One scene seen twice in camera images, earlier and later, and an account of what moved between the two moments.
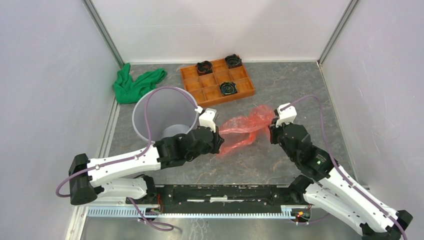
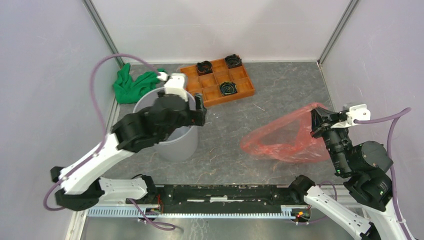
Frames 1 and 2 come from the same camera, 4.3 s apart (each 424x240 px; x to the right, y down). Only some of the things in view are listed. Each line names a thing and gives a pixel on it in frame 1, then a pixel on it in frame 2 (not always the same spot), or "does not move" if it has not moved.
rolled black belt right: x=233 y=61 does not move
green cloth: x=130 y=91 does not move
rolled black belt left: x=204 y=68 does not move
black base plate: x=218 y=198 does not move
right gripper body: x=276 y=133 -> x=326 y=127
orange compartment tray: x=223 y=85 does not move
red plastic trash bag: x=236 y=131 -> x=288 y=138
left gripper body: x=214 y=144 -> x=196 y=117
